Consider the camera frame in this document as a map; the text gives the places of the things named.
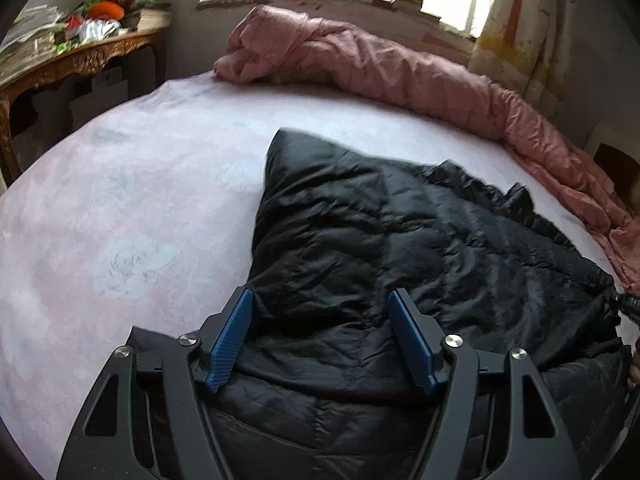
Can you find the orange plush toy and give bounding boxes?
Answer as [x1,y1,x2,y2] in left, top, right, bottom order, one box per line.
[85,0,125,21]

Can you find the stack of papers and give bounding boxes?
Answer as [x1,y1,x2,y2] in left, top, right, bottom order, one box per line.
[1,6,62,79]

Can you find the books on windowsill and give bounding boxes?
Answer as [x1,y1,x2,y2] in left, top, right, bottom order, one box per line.
[336,0,442,23]

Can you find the carved wooden side table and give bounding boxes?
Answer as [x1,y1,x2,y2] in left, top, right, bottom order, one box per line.
[0,27,170,191]

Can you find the tree print curtain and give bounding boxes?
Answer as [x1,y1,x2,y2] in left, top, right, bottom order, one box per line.
[468,0,577,122]

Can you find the black puffer jacket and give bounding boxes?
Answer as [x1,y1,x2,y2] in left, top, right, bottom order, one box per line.
[127,128,634,480]

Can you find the pink duvet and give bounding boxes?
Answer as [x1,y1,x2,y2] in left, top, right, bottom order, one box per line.
[214,4,639,294]

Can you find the person's right hand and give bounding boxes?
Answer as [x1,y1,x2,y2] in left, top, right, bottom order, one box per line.
[628,350,640,389]

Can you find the pink floral bed sheet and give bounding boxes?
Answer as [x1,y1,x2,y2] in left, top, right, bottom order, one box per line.
[1,73,612,479]

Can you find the stack of books on table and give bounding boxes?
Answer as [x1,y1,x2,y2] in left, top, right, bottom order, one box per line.
[120,3,172,32]

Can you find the wooden white headboard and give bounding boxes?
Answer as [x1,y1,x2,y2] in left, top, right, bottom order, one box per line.
[585,122,639,210]

